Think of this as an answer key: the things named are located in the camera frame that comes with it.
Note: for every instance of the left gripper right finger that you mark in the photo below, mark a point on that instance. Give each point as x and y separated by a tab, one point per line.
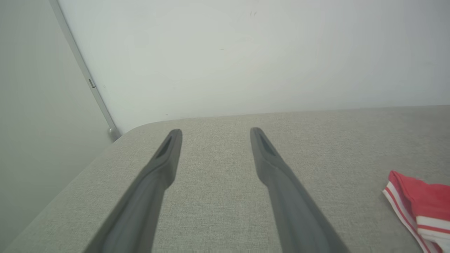
299	214

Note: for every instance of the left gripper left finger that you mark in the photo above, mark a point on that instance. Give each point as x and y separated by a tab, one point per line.
140	207

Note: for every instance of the red cloth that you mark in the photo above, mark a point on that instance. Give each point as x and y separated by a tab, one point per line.
425	203

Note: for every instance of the grey metal wall strip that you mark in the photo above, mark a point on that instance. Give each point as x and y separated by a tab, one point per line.
86	77

